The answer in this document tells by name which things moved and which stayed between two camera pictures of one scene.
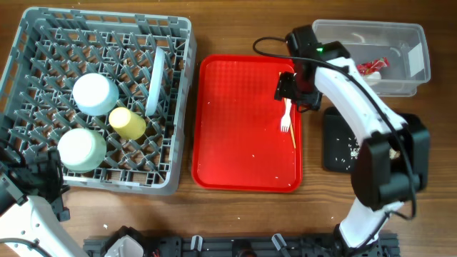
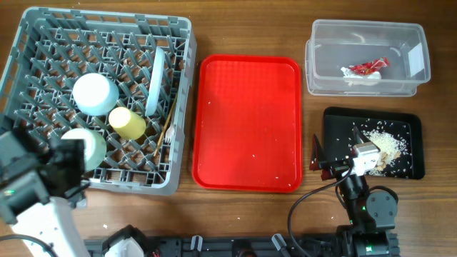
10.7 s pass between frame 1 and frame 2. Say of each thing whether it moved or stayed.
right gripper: moved
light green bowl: stayed
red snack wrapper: stayed
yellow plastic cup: stayed
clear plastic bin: stayed
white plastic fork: moved
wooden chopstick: moved
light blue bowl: stayed
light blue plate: stayed
